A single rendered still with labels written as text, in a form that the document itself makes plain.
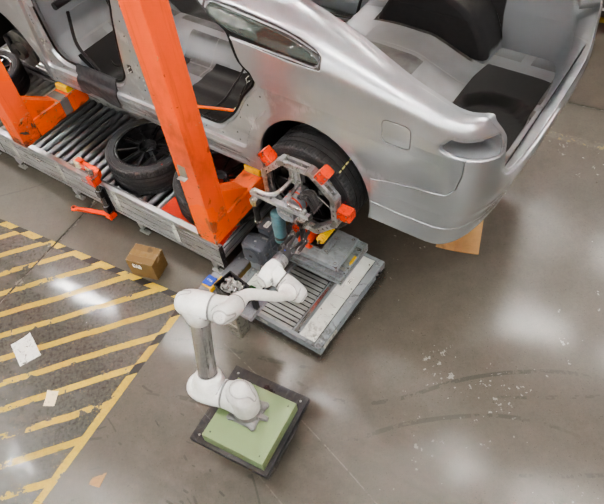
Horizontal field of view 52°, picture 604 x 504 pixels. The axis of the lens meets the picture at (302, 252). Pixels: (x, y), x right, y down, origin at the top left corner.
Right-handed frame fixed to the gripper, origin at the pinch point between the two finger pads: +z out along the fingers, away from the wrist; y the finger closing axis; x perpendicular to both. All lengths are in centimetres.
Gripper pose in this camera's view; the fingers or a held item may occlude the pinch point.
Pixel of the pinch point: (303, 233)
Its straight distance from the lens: 364.0
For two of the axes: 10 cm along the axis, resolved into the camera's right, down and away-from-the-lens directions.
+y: 8.2, 3.9, -4.1
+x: -0.9, -6.2, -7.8
